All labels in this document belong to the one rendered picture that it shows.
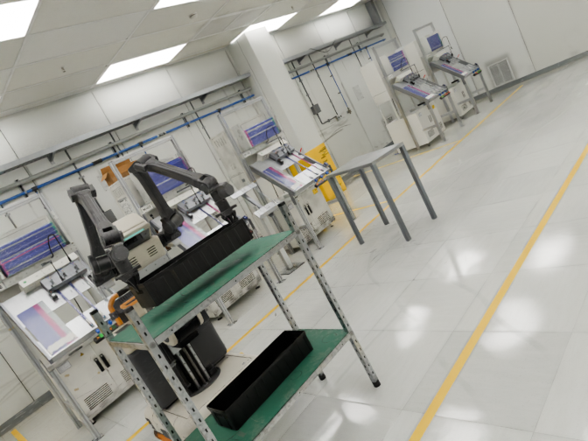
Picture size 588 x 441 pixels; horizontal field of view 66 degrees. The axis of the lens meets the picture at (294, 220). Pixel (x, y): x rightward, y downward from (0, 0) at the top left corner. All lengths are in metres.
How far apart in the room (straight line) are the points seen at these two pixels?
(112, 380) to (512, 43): 9.24
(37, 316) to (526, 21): 9.46
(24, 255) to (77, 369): 1.04
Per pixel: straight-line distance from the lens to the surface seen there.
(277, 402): 2.20
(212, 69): 7.66
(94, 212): 2.12
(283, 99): 7.58
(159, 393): 2.94
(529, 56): 10.62
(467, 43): 10.92
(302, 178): 5.42
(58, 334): 4.03
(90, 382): 4.35
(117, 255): 1.91
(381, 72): 8.37
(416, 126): 8.22
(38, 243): 4.40
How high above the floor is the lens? 1.40
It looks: 11 degrees down
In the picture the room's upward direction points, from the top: 28 degrees counter-clockwise
